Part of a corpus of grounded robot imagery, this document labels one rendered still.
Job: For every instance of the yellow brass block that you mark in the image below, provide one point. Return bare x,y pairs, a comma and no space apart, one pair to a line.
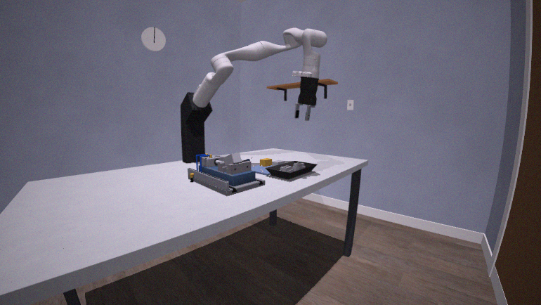
266,162

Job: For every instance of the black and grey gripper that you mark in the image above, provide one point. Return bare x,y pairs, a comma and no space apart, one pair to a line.
309,86

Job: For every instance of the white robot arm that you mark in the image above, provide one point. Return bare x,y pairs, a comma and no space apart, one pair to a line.
222,62

